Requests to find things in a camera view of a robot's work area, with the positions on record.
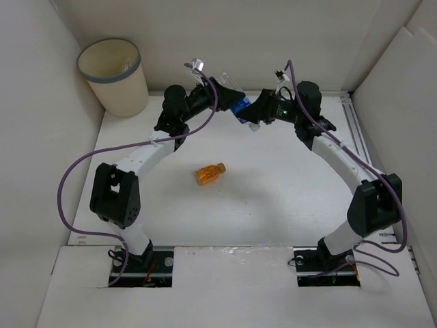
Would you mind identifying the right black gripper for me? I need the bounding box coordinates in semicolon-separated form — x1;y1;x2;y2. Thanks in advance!
236;88;304;124

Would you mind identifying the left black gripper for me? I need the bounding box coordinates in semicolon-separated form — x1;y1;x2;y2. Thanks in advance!
180;77;244;123

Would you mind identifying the clear bottle blue label diagonal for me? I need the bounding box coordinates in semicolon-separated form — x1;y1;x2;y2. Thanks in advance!
220;72;260;132

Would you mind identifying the orange bottle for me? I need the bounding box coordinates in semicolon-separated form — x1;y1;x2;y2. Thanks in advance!
195;163;226;186

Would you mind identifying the clear bottle blue label horizontal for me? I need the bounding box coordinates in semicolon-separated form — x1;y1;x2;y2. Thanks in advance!
120;57;136;73

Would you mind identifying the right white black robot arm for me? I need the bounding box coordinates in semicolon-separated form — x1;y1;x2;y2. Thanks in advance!
236;81;405;269

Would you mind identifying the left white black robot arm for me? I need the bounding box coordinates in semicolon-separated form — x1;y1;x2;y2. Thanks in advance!
89;79;245;271

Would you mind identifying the cream bin with grey rim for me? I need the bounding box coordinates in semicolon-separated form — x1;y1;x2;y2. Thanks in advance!
76;38;149;118

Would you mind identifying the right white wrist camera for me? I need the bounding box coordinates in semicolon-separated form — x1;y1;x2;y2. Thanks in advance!
274;69;291;84

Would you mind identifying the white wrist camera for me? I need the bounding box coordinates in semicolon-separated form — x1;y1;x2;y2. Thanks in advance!
184;58;204;77
274;69;291;84

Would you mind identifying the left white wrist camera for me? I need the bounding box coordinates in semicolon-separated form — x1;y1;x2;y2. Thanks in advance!
184;58;204;77

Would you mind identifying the aluminium rail right side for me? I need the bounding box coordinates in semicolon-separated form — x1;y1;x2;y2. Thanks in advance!
340;92;372;165

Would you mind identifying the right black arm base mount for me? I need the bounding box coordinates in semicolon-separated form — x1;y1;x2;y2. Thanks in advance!
287;247;361;287

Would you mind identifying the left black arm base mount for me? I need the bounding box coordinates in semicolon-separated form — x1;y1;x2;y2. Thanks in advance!
108;247;174;288

